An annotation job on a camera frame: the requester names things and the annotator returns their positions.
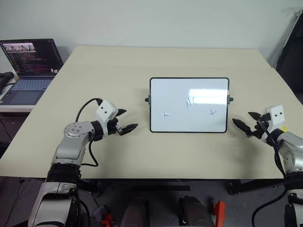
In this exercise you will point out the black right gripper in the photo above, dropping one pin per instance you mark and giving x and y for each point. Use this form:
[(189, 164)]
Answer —
[(259, 133)]

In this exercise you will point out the open grey laptop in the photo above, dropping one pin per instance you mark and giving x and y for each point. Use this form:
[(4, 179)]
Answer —
[(30, 87)]

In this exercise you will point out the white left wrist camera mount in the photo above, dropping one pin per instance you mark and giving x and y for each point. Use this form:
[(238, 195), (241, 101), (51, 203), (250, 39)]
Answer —
[(105, 112)]

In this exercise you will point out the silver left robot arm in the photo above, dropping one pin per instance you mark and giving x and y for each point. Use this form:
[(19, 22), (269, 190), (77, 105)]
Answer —
[(71, 146)]

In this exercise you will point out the dark rounded shape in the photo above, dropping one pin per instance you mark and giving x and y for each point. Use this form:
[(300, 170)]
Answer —
[(135, 212), (196, 212)]

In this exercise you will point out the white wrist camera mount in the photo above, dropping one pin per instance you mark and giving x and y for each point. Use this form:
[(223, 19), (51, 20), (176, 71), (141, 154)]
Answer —
[(277, 116), (105, 112)]

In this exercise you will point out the black table frame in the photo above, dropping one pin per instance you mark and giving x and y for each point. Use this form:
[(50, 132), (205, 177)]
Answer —
[(161, 188)]

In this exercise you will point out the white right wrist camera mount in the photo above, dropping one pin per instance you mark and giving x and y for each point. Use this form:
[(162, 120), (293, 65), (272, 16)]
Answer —
[(277, 116)]

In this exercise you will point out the orange clamp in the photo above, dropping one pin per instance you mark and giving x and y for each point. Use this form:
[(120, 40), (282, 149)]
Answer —
[(219, 212), (107, 220)]

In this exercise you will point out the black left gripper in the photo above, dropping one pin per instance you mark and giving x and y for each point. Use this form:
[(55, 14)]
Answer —
[(113, 127)]

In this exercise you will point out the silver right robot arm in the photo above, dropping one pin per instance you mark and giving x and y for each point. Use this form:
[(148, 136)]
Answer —
[(290, 153)]

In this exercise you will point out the black-framed small whiteboard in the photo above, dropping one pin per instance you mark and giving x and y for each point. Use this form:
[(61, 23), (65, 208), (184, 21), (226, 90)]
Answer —
[(180, 99)]

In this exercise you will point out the black fabric screen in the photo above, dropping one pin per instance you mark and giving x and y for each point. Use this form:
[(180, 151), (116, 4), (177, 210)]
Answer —
[(293, 59)]

